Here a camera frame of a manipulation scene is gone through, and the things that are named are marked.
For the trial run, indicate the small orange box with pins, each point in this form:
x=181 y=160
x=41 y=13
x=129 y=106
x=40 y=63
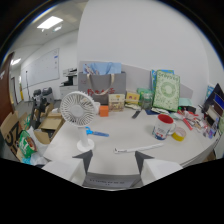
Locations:
x=104 y=110

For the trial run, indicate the green tree print bag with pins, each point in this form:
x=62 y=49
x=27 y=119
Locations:
x=166 y=90

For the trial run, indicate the grey paper gift bag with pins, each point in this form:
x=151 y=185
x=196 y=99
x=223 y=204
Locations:
x=102 y=87

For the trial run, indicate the white mug red interior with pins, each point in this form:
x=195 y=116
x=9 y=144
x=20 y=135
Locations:
x=163 y=126

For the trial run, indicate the white wall whiteboard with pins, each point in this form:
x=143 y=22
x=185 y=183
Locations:
x=40 y=69

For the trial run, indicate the black remote control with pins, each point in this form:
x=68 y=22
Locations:
x=136 y=114

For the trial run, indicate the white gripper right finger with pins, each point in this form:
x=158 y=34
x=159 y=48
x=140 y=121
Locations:
x=156 y=167

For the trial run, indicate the black desk organizer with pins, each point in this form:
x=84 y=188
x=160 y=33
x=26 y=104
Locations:
x=213 y=106

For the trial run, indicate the ceiling light panel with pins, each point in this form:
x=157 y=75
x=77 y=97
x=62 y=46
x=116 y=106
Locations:
x=50 y=22

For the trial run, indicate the red white packets pile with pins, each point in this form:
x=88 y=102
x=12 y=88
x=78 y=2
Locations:
x=190 y=120

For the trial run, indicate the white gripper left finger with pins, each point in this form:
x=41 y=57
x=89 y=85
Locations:
x=68 y=168

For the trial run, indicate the cream patterned box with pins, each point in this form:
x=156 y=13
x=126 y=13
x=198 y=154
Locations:
x=116 y=102

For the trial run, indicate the green snack bag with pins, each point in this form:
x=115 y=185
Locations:
x=26 y=143

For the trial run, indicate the open cardboard box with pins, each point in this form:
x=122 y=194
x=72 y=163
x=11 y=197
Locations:
x=50 y=124

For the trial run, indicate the yellow tape roll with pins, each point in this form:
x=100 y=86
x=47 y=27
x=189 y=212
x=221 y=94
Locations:
x=179 y=134

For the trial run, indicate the clear glass jar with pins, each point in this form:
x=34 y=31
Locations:
x=146 y=101

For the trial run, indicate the brown printed cardboard box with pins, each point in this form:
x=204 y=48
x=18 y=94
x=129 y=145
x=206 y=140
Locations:
x=11 y=131

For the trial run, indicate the white desk fan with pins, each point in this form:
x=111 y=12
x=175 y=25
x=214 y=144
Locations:
x=79 y=111

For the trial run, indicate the yellow snack box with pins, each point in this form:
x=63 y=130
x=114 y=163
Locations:
x=132 y=97

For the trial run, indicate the office printer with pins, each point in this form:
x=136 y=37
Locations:
x=69 y=79

